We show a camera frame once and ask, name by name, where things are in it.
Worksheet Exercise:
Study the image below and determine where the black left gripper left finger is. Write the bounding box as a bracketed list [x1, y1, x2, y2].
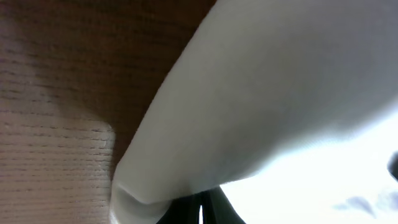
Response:
[156, 194, 201, 224]

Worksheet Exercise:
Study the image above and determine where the white t-shirt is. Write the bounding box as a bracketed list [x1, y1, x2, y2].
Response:
[109, 0, 397, 223]

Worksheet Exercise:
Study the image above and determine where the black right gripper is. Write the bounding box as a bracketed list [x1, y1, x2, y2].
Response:
[387, 152, 398, 181]

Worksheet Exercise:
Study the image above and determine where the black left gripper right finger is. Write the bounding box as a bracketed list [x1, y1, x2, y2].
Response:
[201, 187, 246, 224]

